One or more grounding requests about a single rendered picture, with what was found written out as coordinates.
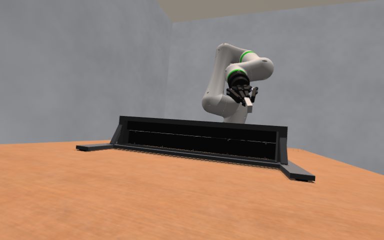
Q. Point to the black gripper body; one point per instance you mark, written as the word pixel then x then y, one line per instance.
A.
pixel 240 81

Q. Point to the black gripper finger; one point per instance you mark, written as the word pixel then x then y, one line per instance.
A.
pixel 252 98
pixel 239 98

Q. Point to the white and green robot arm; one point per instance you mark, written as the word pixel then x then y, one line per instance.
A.
pixel 257 69

